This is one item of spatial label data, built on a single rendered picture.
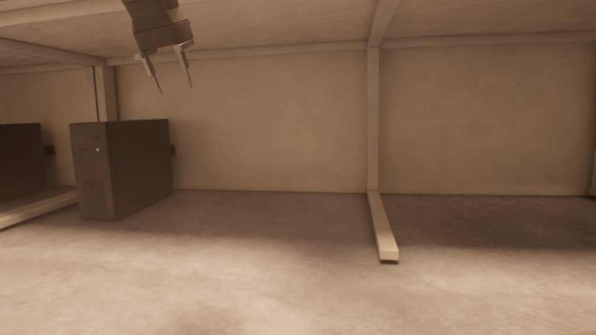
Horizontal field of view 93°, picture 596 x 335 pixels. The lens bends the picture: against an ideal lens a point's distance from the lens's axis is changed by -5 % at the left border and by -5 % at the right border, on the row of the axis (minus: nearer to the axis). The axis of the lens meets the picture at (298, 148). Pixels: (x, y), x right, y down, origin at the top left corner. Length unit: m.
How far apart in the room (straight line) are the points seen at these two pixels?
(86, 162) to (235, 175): 0.69
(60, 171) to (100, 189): 0.96
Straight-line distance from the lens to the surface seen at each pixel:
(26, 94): 2.49
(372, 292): 0.78
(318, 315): 0.70
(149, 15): 0.49
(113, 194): 1.38
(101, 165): 1.38
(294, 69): 1.54
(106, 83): 1.92
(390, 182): 1.56
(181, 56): 0.47
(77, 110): 2.19
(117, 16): 1.16
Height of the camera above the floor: 0.42
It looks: 7 degrees down
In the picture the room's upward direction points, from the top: 1 degrees counter-clockwise
